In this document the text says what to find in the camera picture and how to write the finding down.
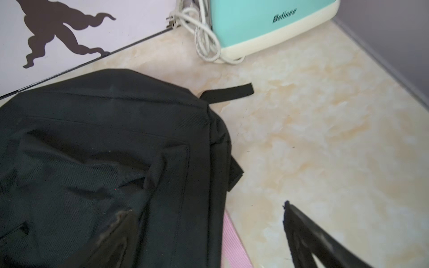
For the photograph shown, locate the mint green toaster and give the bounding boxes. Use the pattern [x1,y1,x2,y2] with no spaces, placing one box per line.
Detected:
[208,0,340,60]

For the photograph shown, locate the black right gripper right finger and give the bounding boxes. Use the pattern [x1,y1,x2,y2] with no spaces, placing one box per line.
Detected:
[283,201,370,268]

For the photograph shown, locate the white power cord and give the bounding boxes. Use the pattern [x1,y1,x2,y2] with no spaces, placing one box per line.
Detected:
[165,0,245,65]

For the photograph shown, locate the black backpack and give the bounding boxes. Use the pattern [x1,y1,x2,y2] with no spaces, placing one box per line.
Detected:
[1,69,254,268]

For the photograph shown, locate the pink backpack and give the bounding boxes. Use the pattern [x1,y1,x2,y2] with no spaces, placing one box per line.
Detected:
[221,210,253,268]

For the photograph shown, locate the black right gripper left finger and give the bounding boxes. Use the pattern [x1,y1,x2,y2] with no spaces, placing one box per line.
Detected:
[63,209,137,268]

